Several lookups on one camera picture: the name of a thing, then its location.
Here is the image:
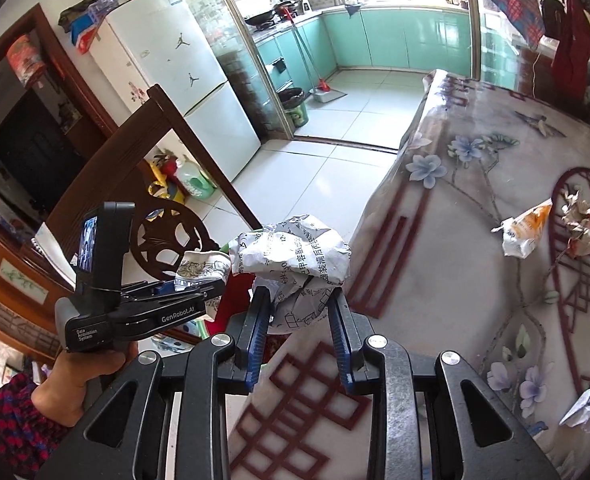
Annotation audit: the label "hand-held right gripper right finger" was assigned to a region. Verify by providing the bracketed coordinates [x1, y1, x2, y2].
[327, 290, 560, 480]

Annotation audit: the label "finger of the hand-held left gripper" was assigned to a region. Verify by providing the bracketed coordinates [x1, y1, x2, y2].
[122, 280, 226, 311]

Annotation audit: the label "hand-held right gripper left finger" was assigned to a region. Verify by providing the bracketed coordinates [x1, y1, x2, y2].
[38, 286, 275, 480]

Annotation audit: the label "sketch printed paper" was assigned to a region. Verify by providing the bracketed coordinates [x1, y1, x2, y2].
[174, 250, 233, 293]

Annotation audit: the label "white printed paper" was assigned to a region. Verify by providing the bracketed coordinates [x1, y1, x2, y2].
[227, 214, 352, 336]

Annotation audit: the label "person's left forearm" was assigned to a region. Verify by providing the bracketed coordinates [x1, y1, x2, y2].
[0, 370, 71, 480]

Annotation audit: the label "person's left hand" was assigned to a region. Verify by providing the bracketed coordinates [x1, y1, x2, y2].
[30, 351, 128, 428]

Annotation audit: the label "wooden sideboard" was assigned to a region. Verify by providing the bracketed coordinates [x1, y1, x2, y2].
[0, 200, 76, 361]

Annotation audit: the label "green detergent bottle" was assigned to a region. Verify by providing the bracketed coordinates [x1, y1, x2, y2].
[175, 157, 218, 201]

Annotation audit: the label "floral printed tablecloth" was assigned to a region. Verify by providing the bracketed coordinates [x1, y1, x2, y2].
[225, 69, 590, 480]

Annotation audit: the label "yellow red toy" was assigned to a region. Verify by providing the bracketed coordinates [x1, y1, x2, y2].
[147, 155, 186, 203]

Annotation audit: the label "dark carved wooden chair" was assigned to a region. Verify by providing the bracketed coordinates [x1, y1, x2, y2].
[40, 85, 263, 291]

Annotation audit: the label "black kitchen waste bin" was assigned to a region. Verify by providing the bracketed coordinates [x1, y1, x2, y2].
[277, 87, 310, 128]

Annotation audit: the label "orange white snack wrapper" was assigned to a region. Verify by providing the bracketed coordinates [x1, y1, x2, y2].
[491, 199, 554, 260]

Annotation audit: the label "white refrigerator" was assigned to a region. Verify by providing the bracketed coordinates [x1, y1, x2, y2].
[90, 0, 262, 183]

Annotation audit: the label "grey dustpan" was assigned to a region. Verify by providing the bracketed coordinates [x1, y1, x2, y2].
[309, 87, 346, 106]

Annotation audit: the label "red lantern decoration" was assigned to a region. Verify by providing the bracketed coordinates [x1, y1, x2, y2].
[6, 34, 46, 88]

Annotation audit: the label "black wok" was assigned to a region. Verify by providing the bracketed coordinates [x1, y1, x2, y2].
[244, 10, 278, 28]

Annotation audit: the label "crumpled brown paper ball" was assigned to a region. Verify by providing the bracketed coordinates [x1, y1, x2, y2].
[557, 187, 590, 258]

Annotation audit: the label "red blue white package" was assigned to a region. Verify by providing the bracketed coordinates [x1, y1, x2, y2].
[71, 15, 107, 56]

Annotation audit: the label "clear plastic box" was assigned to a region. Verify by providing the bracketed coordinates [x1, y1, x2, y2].
[88, 0, 121, 21]

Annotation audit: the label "dark cloth on refrigerator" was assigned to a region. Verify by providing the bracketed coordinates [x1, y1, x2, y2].
[58, 0, 106, 33]

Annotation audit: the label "teal kitchen base cabinets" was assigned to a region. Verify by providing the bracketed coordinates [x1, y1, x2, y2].
[255, 10, 473, 93]

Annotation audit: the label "dark red hanging garment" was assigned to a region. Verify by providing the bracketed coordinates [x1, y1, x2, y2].
[550, 0, 590, 78]

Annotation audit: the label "plaid hanging towel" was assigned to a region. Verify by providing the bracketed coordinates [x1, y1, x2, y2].
[487, 0, 546, 51]

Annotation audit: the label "black hanging bag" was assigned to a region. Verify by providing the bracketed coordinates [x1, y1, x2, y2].
[540, 0, 566, 41]

